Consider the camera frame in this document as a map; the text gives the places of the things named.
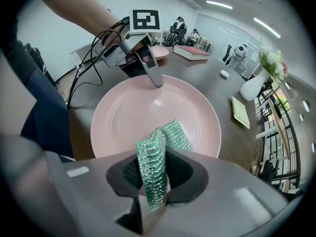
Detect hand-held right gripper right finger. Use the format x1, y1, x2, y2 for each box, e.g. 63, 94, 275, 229
158, 148, 288, 237

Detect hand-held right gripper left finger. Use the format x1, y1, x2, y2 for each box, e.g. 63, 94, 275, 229
63, 152, 144, 234

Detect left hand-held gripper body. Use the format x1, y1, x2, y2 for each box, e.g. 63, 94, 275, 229
95, 9, 162, 68

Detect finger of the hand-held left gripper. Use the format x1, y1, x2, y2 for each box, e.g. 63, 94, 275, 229
134, 43, 163, 88
120, 60, 149, 79

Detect pink plate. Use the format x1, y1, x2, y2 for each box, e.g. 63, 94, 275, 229
90, 75, 222, 160
151, 45, 170, 61

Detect green patterned sponge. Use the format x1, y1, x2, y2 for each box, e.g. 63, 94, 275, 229
136, 118, 194, 212

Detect person's left forearm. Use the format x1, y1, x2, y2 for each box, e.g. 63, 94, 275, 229
41, 0, 124, 46

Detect person's left hand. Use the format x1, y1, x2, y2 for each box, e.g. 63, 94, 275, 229
132, 39, 152, 63

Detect red hardcover book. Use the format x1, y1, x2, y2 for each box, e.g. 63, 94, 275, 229
172, 45, 210, 62

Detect yellow green sponge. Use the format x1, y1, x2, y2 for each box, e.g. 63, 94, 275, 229
231, 96, 250, 129

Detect black metal railing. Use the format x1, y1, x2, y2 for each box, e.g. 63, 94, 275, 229
254, 92, 302, 190

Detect person's black clothing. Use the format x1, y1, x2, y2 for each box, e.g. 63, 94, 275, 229
4, 18, 75, 159

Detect wooden desk white legs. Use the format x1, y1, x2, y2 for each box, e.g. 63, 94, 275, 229
268, 97, 292, 158

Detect white ceramic vase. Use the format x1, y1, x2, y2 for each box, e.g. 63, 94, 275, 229
240, 69, 271, 101

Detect white vase with flowers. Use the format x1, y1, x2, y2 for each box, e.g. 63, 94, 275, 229
258, 40, 288, 82

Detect black bracelet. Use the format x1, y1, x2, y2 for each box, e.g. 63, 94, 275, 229
101, 20, 126, 46

